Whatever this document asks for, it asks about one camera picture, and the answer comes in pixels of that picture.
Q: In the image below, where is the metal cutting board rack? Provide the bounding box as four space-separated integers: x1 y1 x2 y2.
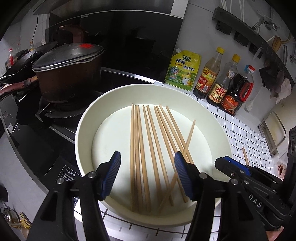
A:
258 111 287 157

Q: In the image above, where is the dark hanging rag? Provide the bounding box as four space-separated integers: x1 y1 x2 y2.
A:
259 59 285 98

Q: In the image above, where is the clear yellow cap sauce bottle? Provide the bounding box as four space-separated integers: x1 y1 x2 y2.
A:
206 54 240 106

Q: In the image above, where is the brown handled frying pan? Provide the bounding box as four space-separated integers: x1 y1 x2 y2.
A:
1 41 58 99

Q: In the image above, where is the dark soy sauce jug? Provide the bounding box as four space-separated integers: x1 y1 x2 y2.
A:
218 65 255 116

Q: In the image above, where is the white dish brush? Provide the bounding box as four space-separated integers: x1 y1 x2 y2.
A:
245 96 257 113

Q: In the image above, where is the brown pot with lid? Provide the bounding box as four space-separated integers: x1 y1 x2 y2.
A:
32 43 104 103

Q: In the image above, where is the black wall utensil rail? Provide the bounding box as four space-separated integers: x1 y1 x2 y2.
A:
212 6 295 88

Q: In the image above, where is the yellow cap vinegar bottle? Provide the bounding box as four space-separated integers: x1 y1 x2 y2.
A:
193 47 224 99

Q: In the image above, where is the white black checked cloth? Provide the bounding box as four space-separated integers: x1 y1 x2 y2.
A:
99 95 274 240

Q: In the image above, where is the white hanging cloth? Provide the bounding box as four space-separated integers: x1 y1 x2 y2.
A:
276 78 292 103

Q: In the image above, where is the yellow green seasoning pouch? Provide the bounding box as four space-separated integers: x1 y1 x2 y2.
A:
165 48 201 91

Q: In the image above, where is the white round bowl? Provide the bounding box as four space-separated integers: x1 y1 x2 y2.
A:
75 84 232 226

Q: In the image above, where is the black gas stove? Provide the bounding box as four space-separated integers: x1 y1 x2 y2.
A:
1 68 154 192

